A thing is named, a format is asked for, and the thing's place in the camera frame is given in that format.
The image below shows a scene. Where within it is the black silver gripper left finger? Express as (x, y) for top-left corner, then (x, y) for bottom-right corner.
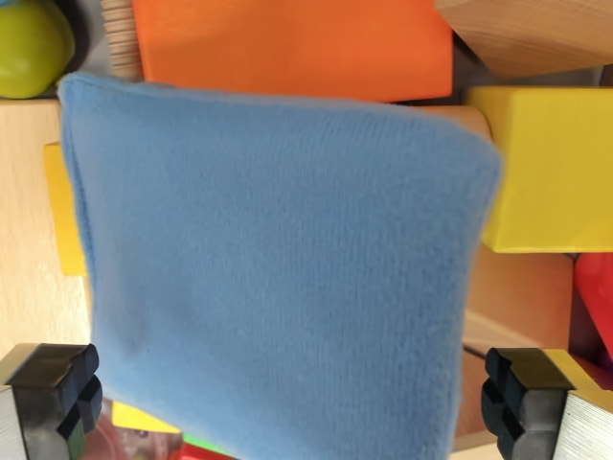
(0, 342), (104, 460)

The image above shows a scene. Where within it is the flat yellow wooden block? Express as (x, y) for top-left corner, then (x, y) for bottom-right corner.
(43, 141), (88, 277)

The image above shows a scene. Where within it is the long orange wooden block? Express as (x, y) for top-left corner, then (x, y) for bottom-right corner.
(131, 0), (455, 104)

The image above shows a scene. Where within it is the blue cloth bean bag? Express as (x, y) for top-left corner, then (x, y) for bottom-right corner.
(57, 71), (505, 460)

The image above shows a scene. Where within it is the rounded natural wooden piece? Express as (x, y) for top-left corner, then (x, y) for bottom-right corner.
(414, 103), (494, 146)

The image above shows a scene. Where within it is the small red wooden block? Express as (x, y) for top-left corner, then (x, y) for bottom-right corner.
(166, 441), (229, 460)

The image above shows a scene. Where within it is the red foam block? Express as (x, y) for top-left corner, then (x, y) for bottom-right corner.
(570, 251), (613, 384)

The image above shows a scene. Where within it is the small yellow wooden block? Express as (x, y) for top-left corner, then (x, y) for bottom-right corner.
(110, 401), (184, 435)

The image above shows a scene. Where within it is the yellow wooden cube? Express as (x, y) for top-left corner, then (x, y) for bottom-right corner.
(464, 85), (613, 254)

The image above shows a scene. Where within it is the ribbed wooden peg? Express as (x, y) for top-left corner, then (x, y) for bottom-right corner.
(99, 0), (145, 81)

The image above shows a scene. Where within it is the black silver gripper right finger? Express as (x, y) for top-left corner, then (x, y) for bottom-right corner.
(480, 347), (613, 460)

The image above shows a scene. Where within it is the large natural wooden block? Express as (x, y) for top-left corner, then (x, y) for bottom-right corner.
(0, 98), (95, 358)

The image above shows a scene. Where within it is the olive green toy pear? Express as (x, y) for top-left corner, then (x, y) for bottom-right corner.
(0, 0), (77, 100)

